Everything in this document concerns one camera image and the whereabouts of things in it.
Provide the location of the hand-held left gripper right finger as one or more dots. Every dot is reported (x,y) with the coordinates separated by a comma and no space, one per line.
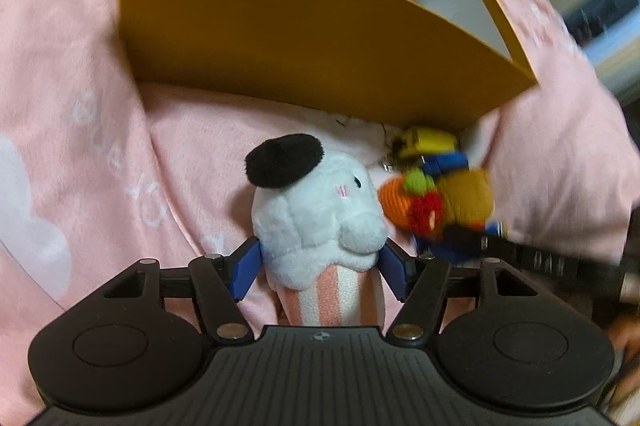
(395,271)

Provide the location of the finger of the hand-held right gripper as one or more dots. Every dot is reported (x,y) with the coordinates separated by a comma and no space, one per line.
(525,256)

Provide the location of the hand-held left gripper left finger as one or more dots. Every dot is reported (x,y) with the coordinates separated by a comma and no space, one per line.
(245,268)

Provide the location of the knitted carrot charm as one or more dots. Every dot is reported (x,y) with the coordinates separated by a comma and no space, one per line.
(392,201)

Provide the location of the mustard knitted doll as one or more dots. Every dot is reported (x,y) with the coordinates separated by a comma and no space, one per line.
(470,196)

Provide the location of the white plush with black beret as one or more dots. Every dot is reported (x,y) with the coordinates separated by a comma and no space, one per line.
(310,216)

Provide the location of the yellow and blue toy figure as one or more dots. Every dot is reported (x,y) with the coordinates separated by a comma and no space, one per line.
(425,140)

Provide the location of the orange cardboard box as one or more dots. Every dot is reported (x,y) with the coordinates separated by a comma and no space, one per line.
(300,40)

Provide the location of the pink printed blanket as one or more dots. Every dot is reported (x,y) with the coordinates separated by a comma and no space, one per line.
(75,55)

